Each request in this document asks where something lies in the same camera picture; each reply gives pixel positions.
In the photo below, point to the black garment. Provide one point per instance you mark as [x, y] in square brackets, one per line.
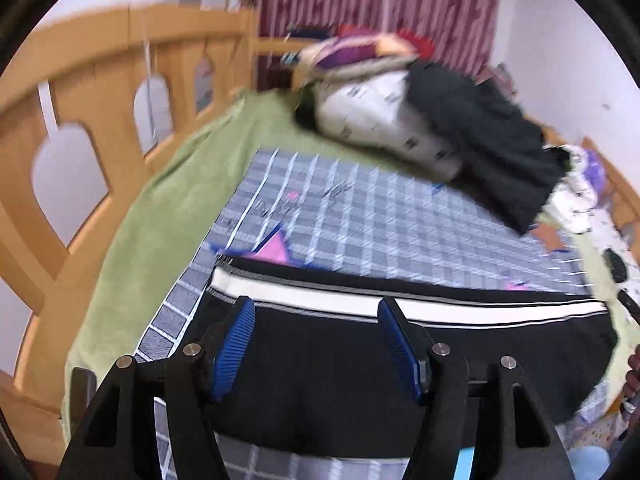
[490, 135]

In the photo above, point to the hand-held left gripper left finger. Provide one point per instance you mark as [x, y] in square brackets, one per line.
[235, 345]

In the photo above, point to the white floral bedding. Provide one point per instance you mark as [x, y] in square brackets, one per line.
[585, 210]

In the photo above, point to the grey plaid star bedsheet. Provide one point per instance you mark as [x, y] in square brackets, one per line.
[375, 220]

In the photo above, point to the purple yellow pillow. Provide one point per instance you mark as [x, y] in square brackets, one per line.
[345, 52]

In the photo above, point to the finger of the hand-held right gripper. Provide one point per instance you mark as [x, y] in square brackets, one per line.
[629, 305]
[615, 266]

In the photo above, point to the maroon patterned curtain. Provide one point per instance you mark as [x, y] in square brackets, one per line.
[375, 0]

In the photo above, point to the person's right hand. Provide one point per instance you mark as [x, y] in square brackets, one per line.
[633, 375]

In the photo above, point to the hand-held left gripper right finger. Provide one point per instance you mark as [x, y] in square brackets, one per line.
[397, 345]

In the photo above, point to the wooden bed frame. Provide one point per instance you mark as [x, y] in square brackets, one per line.
[20, 220]

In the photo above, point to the green bed blanket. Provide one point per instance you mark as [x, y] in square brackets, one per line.
[150, 220]

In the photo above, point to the purple plush toy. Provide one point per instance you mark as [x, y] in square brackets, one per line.
[596, 170]

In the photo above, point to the black pants with white waistband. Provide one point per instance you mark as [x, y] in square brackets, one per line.
[320, 360]

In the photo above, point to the folded white printed quilt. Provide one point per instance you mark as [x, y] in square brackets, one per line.
[370, 115]

